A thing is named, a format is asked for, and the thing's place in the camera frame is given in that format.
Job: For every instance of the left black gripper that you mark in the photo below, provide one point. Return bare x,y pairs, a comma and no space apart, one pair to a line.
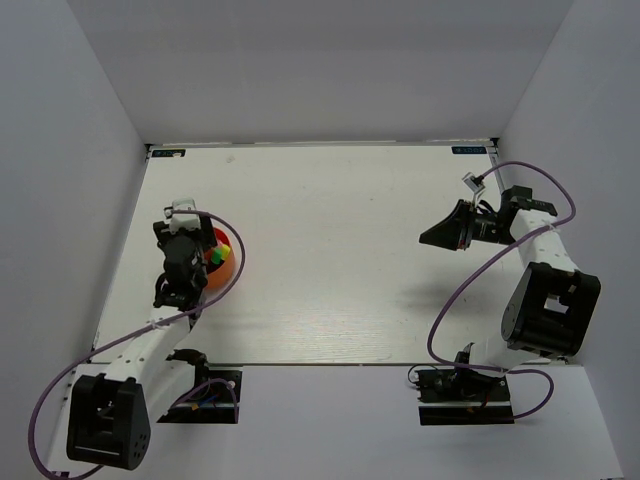
205,234

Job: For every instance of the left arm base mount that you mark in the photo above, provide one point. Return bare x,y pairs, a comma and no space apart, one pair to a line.
216,401

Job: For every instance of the left blue table label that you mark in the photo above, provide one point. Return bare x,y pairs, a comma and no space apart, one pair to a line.
168,153

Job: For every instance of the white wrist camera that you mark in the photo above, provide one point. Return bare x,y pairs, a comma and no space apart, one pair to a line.
475,183
180,210

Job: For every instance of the right blue table label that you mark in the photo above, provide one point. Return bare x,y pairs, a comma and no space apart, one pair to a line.
468,150

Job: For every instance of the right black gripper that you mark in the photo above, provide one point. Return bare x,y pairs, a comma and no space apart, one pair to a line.
455,230

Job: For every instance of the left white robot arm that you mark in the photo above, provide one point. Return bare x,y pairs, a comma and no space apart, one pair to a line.
111,413

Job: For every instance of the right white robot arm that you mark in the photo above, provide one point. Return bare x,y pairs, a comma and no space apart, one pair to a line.
549,312

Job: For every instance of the blue table label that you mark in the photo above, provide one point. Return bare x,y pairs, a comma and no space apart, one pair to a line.
168,153
468,150

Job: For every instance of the yellow highlighter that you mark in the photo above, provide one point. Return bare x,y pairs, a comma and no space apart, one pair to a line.
225,249

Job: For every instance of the orange round container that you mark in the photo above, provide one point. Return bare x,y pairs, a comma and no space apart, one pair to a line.
220,275

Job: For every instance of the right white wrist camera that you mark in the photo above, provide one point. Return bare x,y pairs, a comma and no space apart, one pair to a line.
475,183

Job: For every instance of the green highlighter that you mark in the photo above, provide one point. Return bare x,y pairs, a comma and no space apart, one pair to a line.
216,257

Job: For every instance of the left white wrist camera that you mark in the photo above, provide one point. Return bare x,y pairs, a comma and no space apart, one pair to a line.
180,210

